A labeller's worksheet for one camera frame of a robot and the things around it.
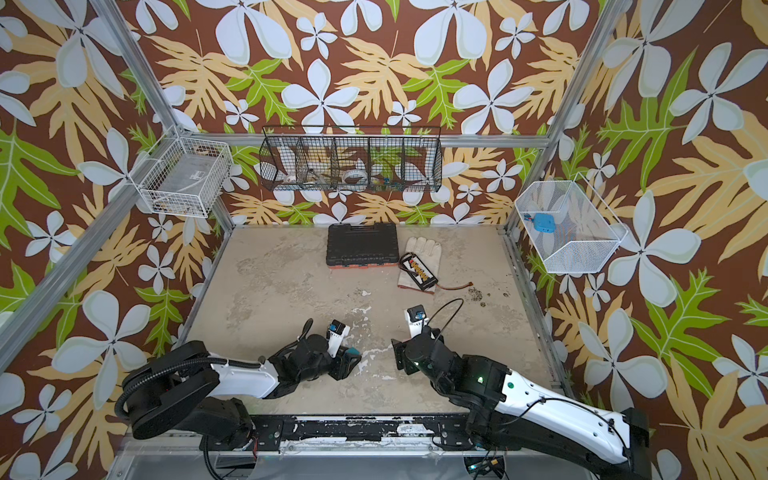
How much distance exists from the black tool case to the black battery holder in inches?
1.2

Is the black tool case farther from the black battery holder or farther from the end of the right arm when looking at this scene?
the end of the right arm

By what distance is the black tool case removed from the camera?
107cm

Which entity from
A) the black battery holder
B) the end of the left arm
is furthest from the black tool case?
the end of the left arm

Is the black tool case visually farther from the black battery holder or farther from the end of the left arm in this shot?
the end of the left arm

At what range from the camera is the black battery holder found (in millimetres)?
1034
